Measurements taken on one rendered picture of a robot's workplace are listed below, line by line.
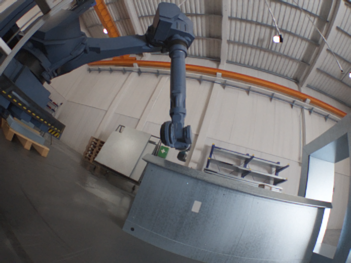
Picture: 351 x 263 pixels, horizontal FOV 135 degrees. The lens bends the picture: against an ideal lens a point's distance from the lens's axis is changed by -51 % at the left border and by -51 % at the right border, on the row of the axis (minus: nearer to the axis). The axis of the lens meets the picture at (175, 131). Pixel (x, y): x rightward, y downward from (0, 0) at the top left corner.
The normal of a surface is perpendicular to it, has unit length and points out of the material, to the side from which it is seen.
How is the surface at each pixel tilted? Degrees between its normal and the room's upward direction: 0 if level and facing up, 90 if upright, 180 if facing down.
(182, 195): 90
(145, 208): 90
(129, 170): 78
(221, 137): 90
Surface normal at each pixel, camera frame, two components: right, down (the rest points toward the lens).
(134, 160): -0.04, -0.57
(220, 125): -0.17, -0.41
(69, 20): 0.86, 0.15
